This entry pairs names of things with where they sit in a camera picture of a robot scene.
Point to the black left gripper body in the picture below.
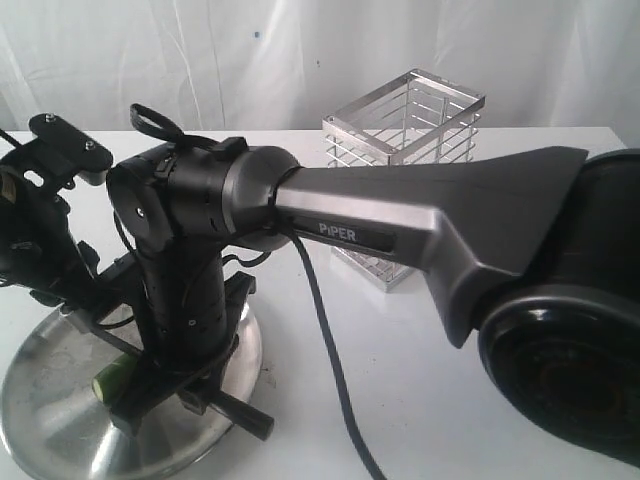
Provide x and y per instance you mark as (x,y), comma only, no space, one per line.
(37,251)

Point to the round stainless steel plate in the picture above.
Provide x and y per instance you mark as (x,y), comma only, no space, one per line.
(54,427)

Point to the black kitchen knife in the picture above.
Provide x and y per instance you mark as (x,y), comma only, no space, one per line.
(243,415)

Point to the white backdrop curtain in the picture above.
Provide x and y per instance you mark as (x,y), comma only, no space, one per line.
(248,65)

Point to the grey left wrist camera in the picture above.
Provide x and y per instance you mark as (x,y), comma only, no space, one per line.
(69,152)

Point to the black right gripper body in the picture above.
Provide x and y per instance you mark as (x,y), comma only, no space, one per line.
(185,291)

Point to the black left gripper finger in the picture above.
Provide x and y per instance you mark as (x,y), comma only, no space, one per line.
(88,261)
(91,321)

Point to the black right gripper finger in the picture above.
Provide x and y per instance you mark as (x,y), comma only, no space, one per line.
(150,385)
(237,289)

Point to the wire metal utensil holder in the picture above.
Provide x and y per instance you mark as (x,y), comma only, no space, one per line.
(416,118)

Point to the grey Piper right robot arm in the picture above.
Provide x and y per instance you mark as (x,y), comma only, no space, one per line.
(535,252)

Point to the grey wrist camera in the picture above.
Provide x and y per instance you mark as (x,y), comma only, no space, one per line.
(69,152)
(122,279)

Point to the green cucumber piece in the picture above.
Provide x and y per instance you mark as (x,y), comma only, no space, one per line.
(109,382)

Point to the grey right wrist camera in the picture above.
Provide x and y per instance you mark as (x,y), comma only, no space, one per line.
(122,279)

